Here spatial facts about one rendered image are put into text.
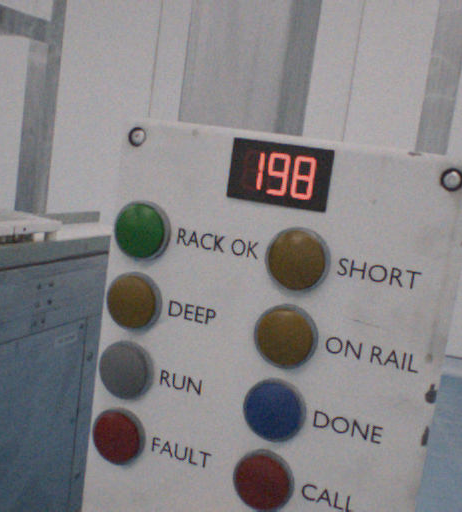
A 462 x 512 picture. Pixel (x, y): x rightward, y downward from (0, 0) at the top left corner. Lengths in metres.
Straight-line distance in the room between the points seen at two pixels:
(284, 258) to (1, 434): 1.27
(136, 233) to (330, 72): 3.81
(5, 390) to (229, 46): 1.19
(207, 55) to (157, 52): 3.97
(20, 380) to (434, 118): 1.00
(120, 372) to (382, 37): 3.85
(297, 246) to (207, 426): 0.10
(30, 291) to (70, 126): 3.20
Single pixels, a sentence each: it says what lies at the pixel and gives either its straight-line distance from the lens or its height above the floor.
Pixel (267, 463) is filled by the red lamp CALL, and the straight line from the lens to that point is 0.34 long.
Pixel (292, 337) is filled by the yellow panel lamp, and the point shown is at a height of 1.00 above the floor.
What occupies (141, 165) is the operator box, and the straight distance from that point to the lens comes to 0.35.
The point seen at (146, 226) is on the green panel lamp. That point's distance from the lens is 0.34.
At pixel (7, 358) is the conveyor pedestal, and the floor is 0.61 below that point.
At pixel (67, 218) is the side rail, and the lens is 1.94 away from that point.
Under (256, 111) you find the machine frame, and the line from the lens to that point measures 0.39.
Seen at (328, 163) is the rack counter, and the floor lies 1.08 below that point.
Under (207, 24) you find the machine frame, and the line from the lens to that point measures 0.41.
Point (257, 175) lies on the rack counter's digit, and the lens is 0.32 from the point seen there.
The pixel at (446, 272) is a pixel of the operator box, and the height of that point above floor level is 1.04.
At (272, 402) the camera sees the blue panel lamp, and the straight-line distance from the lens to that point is 0.33.
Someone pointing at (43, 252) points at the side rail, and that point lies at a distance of 1.40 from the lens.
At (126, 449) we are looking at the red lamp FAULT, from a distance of 0.37.
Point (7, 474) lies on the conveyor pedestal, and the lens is 1.61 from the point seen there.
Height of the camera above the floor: 1.07
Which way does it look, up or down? 9 degrees down
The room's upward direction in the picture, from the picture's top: 8 degrees clockwise
